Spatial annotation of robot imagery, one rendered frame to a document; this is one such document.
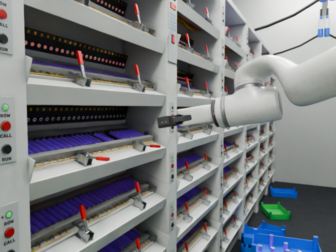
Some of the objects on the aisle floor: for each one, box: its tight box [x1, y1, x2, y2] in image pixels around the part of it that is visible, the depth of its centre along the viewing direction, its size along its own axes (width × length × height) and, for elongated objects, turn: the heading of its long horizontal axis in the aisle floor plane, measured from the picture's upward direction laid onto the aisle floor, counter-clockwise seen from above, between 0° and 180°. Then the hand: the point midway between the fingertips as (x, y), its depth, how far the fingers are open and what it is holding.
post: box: [189, 0, 225, 252], centre depth 184 cm, size 20×9×181 cm
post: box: [123, 0, 177, 252], centre depth 121 cm, size 20×9×181 cm
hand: (167, 121), depth 86 cm, fingers open, 3 cm apart
